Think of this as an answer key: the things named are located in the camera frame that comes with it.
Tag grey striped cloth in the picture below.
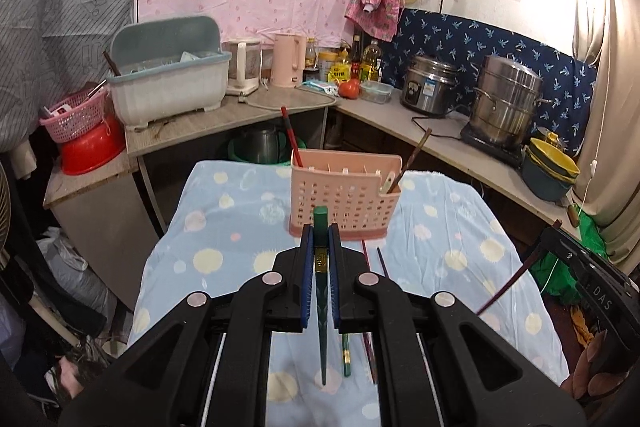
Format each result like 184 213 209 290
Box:
0 0 151 152

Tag clear food container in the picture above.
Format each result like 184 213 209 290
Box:
360 80 395 104

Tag red plastic basin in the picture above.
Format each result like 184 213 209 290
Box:
59 119 127 176

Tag maroon chopstick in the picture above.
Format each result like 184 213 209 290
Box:
365 332 378 385

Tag green plastic basin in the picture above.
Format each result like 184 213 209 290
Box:
227 134 293 165

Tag white electric kettle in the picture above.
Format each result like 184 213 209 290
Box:
221 38 263 95

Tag beige curtain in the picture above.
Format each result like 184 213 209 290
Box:
570 0 640 268

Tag white low cabinet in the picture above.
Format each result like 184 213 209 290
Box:
44 147 166 313

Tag round electric fan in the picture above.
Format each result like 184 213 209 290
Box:
0 167 13 258

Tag pink plastic basket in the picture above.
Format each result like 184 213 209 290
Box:
39 87 111 144

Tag blue white packet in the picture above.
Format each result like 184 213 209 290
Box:
301 79 338 96

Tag navy floral cloth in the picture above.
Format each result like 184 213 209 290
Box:
385 8 598 158

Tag steel steamer pot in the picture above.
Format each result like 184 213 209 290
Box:
470 54 553 146

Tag person's right hand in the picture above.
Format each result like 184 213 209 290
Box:
561 338 632 405

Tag red chopstick with black band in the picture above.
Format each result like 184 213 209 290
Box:
280 106 305 168

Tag white cord with switch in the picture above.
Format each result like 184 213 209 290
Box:
580 0 608 218

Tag blue patterned tablecloth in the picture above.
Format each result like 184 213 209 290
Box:
127 159 571 427

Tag pink electric kettle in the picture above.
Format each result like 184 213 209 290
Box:
271 32 307 88

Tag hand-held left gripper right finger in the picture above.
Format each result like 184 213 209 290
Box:
326 223 588 427

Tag orange cloth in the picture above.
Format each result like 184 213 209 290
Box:
570 304 596 348

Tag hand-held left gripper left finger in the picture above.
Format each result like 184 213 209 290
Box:
60 223 316 427

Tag steel rice cooker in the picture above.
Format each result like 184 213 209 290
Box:
402 54 458 116

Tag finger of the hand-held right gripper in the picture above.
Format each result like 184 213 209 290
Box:
540 226 586 268

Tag dark sauce bottle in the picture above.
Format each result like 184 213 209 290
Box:
350 34 363 80

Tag grey wooden counter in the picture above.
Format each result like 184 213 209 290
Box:
125 82 583 240

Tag grey plastic bag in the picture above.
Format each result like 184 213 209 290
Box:
37 227 118 323

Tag green plastic bag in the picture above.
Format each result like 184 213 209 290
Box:
530 209 601 303

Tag amber glass jar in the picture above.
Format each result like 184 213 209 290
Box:
305 38 320 82

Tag black power cable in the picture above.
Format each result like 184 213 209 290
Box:
411 114 473 142

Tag teal white dish drainer box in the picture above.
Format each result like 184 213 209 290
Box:
107 16 233 128

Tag pink perforated utensil holder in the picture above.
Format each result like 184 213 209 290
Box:
288 148 403 238

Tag dark brown chopstick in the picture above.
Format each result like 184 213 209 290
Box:
476 247 548 315
392 128 433 195

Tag round glass plate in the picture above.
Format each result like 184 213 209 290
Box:
247 87 336 112

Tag black induction cooktop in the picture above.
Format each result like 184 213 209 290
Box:
459 124 526 160

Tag stacked yellow blue bowls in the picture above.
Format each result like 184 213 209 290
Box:
520 137 581 202

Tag cooking oil bottle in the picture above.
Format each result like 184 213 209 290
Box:
360 39 382 82

